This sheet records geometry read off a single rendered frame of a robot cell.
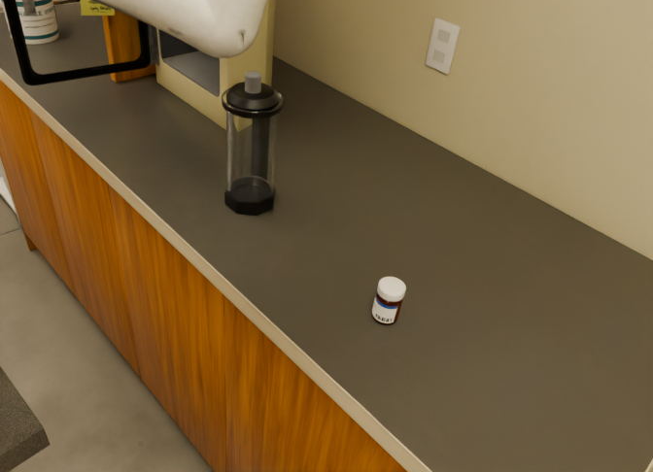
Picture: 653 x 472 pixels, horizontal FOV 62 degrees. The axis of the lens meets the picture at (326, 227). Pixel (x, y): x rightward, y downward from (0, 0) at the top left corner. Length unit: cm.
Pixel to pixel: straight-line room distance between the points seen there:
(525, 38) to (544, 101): 14
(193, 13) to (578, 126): 81
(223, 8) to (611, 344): 80
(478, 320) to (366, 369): 23
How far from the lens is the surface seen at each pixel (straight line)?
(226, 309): 106
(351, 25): 157
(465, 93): 138
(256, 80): 97
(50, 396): 203
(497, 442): 83
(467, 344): 92
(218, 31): 79
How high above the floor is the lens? 160
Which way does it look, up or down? 38 degrees down
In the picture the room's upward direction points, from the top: 8 degrees clockwise
